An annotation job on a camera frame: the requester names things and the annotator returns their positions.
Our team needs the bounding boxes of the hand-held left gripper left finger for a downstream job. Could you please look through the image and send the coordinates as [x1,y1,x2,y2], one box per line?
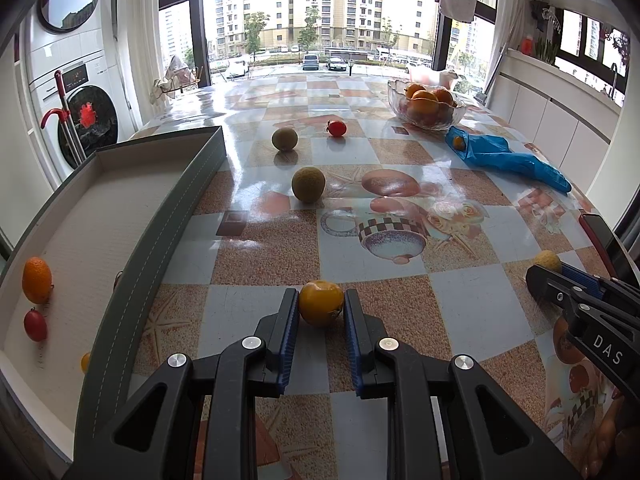
[65,287,301,480]

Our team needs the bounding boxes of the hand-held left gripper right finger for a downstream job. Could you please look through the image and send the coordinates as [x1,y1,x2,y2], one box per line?
[342,287,583,480]

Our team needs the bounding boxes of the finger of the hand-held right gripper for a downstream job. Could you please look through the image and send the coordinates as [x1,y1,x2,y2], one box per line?
[525,263,640,401]
[561,265,640,330]

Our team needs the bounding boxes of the round tan fruit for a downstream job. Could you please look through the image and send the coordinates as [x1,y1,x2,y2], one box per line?
[532,250,562,275]
[291,166,326,205]
[272,127,299,152]

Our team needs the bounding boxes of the yellow-orange citrus fruit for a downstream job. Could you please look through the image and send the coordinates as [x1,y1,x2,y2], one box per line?
[299,280,346,328]

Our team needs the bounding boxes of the blue plastic bag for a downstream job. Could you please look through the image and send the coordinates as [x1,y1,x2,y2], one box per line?
[445,126,572,195]

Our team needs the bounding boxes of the grey cardboard tray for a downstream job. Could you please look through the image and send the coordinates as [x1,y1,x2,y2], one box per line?
[0,126,227,466]

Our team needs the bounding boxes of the smartphone in red case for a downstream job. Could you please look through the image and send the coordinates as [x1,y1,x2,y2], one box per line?
[579,213,621,278]

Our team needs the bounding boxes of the white cabinets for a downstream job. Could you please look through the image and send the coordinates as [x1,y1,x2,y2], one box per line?
[487,50,626,196]

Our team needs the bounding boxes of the green potted plant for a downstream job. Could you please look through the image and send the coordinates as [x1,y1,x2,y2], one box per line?
[535,40,560,65]

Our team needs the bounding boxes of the pink plastic bag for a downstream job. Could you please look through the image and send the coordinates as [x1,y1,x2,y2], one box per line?
[410,66,460,92]

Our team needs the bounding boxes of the glass fruit bowl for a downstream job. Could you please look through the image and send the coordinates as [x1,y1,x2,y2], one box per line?
[387,79,467,132]

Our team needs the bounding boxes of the white washing machine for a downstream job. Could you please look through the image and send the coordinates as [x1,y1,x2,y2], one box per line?
[27,55,136,181]

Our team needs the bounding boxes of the wire rack with cloth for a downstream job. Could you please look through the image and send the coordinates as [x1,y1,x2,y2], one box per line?
[149,54,202,107]

